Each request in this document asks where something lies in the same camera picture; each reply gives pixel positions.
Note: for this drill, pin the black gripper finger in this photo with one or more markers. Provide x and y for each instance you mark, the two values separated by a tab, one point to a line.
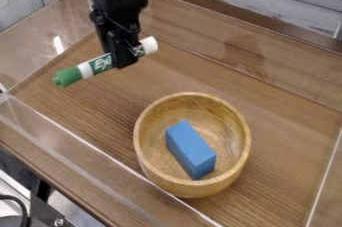
104	28
125	48

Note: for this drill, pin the green Expo marker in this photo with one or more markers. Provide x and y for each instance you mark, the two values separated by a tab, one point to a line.
101	64

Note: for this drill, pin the brown wooden bowl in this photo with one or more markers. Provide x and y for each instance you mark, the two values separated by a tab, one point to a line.
221	125

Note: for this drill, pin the clear acrylic tray walls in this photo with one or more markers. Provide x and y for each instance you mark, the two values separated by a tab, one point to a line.
277	72

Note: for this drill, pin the blue rectangular block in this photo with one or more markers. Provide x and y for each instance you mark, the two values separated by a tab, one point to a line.
190	149

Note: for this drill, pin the black metal table bracket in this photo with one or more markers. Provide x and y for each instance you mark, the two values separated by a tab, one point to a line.
42	211

